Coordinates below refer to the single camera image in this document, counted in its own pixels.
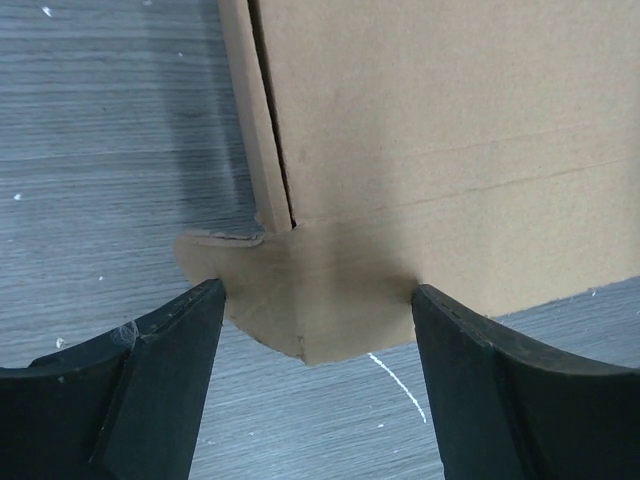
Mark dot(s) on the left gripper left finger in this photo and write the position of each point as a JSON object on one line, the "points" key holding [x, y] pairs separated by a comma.
{"points": [[126, 404]]}

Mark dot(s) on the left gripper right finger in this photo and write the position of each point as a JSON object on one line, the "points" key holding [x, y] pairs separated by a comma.
{"points": [[506, 406]]}

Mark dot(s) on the brown cardboard box sheet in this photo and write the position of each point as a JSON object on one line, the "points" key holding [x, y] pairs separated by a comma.
{"points": [[488, 148]]}

